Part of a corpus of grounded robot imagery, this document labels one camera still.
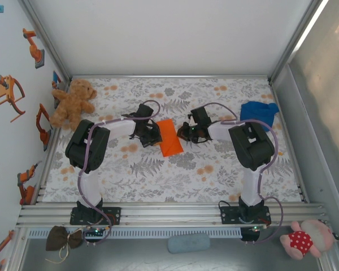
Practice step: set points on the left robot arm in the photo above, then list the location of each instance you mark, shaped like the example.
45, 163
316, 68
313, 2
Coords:
87, 146

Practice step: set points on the floral tablecloth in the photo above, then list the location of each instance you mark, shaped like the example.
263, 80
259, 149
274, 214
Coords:
158, 183

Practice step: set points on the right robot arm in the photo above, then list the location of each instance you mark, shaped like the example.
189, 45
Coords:
251, 146

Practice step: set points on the aluminium corner post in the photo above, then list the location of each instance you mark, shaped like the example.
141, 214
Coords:
296, 39
45, 39

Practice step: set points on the aluminium rail frame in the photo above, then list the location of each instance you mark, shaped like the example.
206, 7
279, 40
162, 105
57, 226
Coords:
169, 214

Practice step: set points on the brown teddy bear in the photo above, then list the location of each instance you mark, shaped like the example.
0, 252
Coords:
72, 104

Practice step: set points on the aluminium back rail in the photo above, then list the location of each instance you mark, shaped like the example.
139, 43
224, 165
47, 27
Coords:
169, 76

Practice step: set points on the orange chair-shaped wall sticker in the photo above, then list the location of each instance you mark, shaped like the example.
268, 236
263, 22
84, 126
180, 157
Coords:
8, 90

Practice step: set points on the small circuit board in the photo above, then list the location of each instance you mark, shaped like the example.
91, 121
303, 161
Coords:
257, 228
94, 232

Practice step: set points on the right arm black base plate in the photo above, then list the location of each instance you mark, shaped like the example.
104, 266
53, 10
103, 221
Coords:
228, 216

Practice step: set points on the orange paper sheet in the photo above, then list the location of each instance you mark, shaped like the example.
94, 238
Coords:
169, 138

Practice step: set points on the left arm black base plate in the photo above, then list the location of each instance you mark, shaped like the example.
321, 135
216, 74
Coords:
113, 216

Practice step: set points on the blue and orange wall sticker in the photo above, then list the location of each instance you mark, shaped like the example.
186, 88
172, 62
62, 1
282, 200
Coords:
56, 77

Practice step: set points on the pink polka-dot plush doll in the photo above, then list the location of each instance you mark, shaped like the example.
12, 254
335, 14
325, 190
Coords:
308, 238

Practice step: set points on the grey-blue cushion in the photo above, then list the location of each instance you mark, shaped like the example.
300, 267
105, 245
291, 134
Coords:
188, 243

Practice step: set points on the blue cloth bag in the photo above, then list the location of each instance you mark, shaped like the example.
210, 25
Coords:
257, 114

